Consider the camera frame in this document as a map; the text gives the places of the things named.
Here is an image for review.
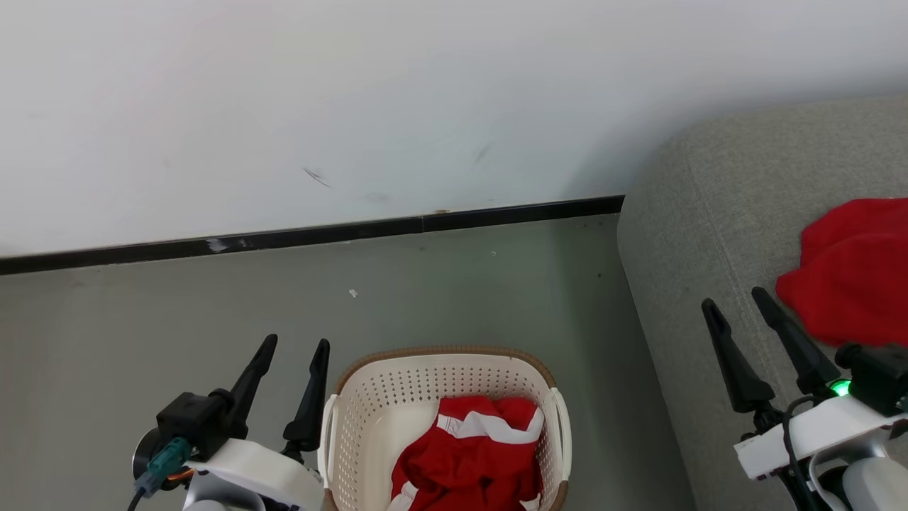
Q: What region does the teal connector camera cable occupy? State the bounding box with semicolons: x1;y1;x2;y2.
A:
128;436;194;511

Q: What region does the grey fabric sofa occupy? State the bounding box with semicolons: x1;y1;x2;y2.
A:
616;96;908;511

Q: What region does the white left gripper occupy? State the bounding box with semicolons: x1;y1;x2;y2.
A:
184;334;331;511

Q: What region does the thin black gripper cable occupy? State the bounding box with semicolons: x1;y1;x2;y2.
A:
779;395;825;511

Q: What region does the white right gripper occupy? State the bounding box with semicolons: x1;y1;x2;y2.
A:
701;286;908;481

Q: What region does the red garment with white trim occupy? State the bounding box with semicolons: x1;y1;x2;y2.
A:
387;395;546;511

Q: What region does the black baseboard strip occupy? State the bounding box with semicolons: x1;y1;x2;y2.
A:
0;195;625;276

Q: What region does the plain red garment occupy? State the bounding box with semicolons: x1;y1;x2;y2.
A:
775;198;908;348

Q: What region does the cream perforated laundry basket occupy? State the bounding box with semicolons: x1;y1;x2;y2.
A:
317;346;572;511

